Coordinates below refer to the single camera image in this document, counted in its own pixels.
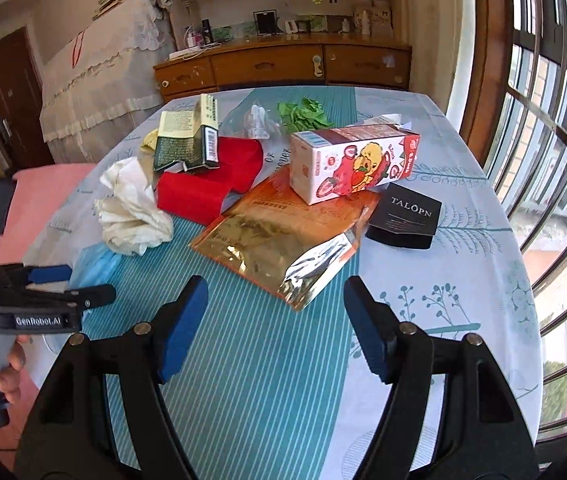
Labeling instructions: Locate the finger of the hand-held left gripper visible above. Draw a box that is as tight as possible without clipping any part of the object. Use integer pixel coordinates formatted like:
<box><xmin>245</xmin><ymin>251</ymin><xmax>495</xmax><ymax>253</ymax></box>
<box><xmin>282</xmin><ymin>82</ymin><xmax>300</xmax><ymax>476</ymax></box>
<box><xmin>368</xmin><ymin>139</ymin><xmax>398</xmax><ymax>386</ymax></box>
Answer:
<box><xmin>0</xmin><ymin>262</ymin><xmax>74</xmax><ymax>295</ymax></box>
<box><xmin>27</xmin><ymin>283</ymin><xmax>117</xmax><ymax>312</ymax></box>

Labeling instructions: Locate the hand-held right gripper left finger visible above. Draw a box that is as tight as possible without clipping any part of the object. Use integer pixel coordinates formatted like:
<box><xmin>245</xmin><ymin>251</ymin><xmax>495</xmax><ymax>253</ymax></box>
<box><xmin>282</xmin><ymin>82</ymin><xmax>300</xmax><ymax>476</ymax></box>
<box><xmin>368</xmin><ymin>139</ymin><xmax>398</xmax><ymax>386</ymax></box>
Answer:
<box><xmin>16</xmin><ymin>275</ymin><xmax>210</xmax><ymax>480</ymax></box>

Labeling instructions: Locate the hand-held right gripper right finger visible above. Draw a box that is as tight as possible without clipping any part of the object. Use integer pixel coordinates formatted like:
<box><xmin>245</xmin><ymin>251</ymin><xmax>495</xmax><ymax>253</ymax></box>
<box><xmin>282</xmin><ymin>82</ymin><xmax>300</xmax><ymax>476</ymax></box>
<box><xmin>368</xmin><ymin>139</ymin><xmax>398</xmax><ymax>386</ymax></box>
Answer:
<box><xmin>343</xmin><ymin>276</ymin><xmax>539</xmax><ymax>480</ymax></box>

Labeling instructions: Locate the blue face mask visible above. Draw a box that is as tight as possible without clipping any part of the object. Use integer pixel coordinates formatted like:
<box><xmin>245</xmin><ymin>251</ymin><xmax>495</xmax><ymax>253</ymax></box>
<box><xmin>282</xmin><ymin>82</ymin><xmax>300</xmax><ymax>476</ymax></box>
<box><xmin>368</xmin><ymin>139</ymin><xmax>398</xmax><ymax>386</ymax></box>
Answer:
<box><xmin>66</xmin><ymin>244</ymin><xmax>126</xmax><ymax>293</ymax></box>

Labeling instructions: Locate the green and cream cardboard box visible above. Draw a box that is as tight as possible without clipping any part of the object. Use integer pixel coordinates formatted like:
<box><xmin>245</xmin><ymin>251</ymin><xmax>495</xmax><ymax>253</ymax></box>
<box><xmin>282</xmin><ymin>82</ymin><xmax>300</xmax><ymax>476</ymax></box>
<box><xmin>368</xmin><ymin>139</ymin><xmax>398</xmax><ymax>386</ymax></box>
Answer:
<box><xmin>154</xmin><ymin>94</ymin><xmax>221</xmax><ymax>173</ymax></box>

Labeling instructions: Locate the person's left hand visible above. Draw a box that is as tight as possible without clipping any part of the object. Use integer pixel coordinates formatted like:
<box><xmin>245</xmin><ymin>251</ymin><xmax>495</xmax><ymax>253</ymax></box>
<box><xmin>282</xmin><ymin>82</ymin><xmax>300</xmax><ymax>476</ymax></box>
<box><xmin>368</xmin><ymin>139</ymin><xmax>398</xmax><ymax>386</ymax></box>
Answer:
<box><xmin>0</xmin><ymin>335</ymin><xmax>30</xmax><ymax>406</ymax></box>

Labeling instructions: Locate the crumpled white tissue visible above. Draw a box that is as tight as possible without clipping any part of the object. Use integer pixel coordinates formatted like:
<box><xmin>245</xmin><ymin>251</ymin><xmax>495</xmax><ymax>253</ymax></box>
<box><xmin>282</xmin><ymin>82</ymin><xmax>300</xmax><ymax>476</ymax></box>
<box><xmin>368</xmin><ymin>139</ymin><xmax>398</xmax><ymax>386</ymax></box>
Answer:
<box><xmin>94</xmin><ymin>157</ymin><xmax>175</xmax><ymax>257</ymax></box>

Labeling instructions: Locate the small black box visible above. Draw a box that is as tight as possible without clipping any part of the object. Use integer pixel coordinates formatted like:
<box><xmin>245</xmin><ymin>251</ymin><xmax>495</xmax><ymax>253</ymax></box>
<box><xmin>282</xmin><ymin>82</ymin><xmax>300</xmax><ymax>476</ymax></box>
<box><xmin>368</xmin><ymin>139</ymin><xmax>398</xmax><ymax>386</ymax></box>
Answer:
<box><xmin>366</xmin><ymin>182</ymin><xmax>445</xmax><ymax>251</ymax></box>

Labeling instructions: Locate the gold and orange foil pouch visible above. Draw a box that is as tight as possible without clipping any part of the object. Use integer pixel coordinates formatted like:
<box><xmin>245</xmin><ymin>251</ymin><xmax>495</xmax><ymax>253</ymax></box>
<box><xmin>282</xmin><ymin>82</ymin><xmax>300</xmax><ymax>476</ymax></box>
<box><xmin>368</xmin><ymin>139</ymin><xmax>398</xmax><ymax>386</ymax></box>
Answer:
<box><xmin>189</xmin><ymin>165</ymin><xmax>381</xmax><ymax>312</ymax></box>

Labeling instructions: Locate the red cardboard box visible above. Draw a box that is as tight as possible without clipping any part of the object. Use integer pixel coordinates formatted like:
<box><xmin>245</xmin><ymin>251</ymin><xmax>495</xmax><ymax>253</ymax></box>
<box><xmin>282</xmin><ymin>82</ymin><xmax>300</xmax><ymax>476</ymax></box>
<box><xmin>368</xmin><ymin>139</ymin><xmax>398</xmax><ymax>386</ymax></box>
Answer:
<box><xmin>156</xmin><ymin>136</ymin><xmax>264</xmax><ymax>226</ymax></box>

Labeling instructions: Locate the dark wooden door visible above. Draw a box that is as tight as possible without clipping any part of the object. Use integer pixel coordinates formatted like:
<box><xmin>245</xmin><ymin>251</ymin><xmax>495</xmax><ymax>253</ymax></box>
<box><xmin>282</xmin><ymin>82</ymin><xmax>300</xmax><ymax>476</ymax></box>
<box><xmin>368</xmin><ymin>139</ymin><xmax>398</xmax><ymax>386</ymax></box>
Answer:
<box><xmin>0</xmin><ymin>27</ymin><xmax>46</xmax><ymax>171</ymax></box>

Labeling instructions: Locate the strawberry print drink carton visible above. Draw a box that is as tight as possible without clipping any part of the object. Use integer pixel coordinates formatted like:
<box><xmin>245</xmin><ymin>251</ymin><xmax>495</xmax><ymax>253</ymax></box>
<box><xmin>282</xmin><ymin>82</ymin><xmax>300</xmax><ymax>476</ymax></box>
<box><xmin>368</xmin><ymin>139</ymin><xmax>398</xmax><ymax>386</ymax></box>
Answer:
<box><xmin>290</xmin><ymin>127</ymin><xmax>421</xmax><ymax>206</ymax></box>

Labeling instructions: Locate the purple and white carton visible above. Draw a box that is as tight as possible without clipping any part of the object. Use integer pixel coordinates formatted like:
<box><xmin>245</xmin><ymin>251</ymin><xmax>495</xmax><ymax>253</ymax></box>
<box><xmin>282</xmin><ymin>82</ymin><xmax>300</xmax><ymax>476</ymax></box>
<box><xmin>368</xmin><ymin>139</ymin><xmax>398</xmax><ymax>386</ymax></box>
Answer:
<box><xmin>361</xmin><ymin>114</ymin><xmax>411</xmax><ymax>133</ymax></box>

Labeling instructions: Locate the lace covered appliance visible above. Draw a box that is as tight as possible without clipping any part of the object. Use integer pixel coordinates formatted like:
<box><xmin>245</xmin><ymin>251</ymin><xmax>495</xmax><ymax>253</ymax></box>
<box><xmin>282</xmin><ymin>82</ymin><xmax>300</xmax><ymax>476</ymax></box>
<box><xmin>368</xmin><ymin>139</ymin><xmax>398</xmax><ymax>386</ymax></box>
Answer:
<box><xmin>39</xmin><ymin>0</ymin><xmax>176</xmax><ymax>161</ymax></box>

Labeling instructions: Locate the clear plastic bottle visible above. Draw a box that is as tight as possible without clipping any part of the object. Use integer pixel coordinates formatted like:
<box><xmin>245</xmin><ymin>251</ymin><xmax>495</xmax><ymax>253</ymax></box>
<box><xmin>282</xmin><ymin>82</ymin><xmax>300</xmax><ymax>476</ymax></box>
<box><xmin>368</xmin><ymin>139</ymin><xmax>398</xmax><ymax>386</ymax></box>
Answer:
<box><xmin>223</xmin><ymin>102</ymin><xmax>284</xmax><ymax>141</ymax></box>

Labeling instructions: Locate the crumpled green paper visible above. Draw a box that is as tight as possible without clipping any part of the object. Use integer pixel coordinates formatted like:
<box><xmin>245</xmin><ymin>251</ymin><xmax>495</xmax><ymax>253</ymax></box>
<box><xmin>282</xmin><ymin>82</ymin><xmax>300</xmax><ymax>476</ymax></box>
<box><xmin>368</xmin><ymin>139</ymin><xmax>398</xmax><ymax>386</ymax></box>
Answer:
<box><xmin>276</xmin><ymin>98</ymin><xmax>335</xmax><ymax>131</ymax></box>

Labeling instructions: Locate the white power strip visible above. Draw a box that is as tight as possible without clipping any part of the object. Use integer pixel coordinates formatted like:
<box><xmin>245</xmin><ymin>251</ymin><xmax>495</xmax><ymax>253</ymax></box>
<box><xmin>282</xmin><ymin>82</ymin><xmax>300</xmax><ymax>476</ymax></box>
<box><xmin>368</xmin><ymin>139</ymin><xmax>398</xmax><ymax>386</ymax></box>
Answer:
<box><xmin>168</xmin><ymin>42</ymin><xmax>224</xmax><ymax>61</ymax></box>

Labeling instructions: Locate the wooden sideboard cabinet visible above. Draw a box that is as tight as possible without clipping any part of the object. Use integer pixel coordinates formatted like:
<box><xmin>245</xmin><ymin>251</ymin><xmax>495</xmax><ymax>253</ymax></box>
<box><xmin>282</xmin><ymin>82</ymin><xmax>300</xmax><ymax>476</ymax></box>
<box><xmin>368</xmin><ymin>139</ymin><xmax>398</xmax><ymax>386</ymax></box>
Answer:
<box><xmin>153</xmin><ymin>37</ymin><xmax>413</xmax><ymax>103</ymax></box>

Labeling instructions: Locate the window with metal grille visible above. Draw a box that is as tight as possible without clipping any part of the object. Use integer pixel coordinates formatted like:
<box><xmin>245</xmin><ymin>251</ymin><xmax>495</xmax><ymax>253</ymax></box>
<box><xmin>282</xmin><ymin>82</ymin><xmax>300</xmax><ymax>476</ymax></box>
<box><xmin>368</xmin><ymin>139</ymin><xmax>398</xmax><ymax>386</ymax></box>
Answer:
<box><xmin>483</xmin><ymin>0</ymin><xmax>567</xmax><ymax>441</ymax></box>

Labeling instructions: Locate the black photo frame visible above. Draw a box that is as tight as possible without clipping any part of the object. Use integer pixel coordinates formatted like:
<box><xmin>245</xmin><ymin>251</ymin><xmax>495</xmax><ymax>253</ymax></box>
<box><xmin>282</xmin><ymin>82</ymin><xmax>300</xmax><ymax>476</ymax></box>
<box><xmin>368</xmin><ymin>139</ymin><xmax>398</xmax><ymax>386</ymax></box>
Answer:
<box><xmin>253</xmin><ymin>9</ymin><xmax>279</xmax><ymax>37</ymax></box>

